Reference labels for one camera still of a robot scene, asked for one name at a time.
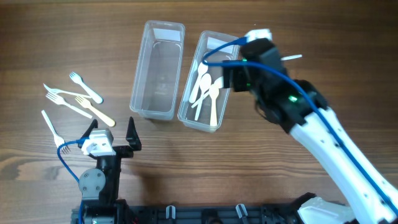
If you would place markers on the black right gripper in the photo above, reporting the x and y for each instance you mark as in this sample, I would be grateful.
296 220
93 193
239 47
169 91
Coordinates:
235 78

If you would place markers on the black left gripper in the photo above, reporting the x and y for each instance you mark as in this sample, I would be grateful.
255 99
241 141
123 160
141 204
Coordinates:
123 150

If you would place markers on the white spoon thin handle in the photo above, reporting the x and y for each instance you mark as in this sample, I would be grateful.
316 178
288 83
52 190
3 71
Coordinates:
218 83

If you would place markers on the yellow plastic spoon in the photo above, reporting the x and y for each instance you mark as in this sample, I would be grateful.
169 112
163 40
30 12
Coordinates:
213 93

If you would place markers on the white plastic spoon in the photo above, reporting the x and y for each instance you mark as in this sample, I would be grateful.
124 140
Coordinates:
205 84
291 57

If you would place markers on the white spoon wide handle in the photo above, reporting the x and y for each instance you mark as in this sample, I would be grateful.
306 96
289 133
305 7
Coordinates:
201 70

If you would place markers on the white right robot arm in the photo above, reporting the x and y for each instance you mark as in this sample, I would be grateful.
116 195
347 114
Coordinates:
303 113

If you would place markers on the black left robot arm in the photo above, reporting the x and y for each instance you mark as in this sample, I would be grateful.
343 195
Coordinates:
99 186

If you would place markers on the right clear plastic container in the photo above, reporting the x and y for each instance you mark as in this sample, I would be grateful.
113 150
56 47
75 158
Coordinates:
208 41

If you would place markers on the clear plastic container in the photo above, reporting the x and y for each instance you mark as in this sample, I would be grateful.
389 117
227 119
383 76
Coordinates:
155 87
208 41

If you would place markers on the left clear plastic container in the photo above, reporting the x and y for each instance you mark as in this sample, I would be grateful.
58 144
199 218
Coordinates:
155 87

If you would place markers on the yellow plastic fork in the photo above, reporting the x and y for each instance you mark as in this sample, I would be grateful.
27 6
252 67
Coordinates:
87 104

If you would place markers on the long white plastic fork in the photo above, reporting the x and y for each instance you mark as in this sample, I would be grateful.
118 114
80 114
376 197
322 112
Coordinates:
58 140

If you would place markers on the short white plastic fork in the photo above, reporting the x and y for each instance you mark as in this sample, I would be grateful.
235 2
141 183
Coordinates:
78 80

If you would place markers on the thin white plastic fork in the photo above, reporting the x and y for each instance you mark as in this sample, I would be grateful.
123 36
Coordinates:
57 91

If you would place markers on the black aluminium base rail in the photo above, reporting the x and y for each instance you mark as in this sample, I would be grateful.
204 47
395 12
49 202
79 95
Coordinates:
264 214

